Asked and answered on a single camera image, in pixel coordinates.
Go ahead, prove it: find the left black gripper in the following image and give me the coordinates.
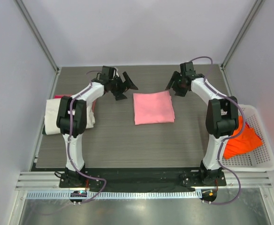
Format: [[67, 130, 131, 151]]
[[109, 72, 138, 101]]

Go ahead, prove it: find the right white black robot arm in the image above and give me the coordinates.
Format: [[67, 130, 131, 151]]
[[166, 61, 239, 188]]

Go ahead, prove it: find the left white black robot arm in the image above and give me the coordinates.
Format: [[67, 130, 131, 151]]
[[55, 66, 138, 188]]

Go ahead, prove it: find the folded dusty pink t shirt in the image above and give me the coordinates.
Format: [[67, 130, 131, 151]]
[[91, 100, 96, 113]]

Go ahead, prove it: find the folded red t shirt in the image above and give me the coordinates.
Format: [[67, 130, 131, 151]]
[[54, 95, 72, 99]]

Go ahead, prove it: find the folded white t shirt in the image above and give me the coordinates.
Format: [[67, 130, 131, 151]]
[[44, 98, 95, 135]]

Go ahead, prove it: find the orange t shirt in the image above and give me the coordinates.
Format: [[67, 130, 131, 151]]
[[223, 122, 263, 160]]

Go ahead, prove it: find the folded dark green t shirt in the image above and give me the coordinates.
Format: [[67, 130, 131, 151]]
[[42, 125, 47, 135]]

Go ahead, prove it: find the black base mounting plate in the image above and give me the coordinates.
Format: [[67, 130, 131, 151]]
[[54, 167, 226, 193]]

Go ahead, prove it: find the white perforated plastic basket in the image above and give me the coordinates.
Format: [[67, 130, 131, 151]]
[[222, 104, 274, 172]]

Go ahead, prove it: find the right aluminium frame post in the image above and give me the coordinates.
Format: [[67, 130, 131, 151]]
[[220, 0, 265, 70]]

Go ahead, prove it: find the aluminium frame post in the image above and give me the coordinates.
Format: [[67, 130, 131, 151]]
[[14, 0, 59, 73], [220, 0, 265, 70]]

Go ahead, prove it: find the left aluminium frame post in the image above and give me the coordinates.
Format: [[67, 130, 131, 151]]
[[14, 0, 59, 73]]

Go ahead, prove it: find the white slotted cable duct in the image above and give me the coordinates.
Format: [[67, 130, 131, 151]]
[[26, 190, 202, 200]]

